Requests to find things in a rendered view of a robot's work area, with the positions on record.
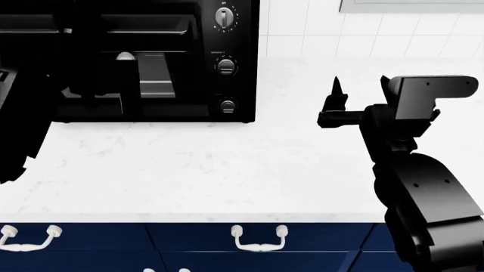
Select silver temperature knob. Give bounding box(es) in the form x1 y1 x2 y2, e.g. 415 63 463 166
216 57 237 76

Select blue cabinet drawers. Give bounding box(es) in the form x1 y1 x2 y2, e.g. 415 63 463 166
145 222 376 254

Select glass toaster oven door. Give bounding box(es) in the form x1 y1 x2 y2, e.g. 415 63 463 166
0 0 211 119

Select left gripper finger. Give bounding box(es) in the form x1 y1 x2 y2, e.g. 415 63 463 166
116 51 142 117

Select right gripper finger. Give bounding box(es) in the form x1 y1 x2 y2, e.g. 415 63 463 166
380 74 399 107
321 75 349 113

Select black toaster oven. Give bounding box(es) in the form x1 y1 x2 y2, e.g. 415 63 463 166
0 0 262 125

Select large silver timer knob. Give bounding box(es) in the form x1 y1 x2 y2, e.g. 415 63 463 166
214 7 234 29

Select navy blue drawer front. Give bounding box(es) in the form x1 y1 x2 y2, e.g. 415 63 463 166
0 222 158 254
157 249 363 272

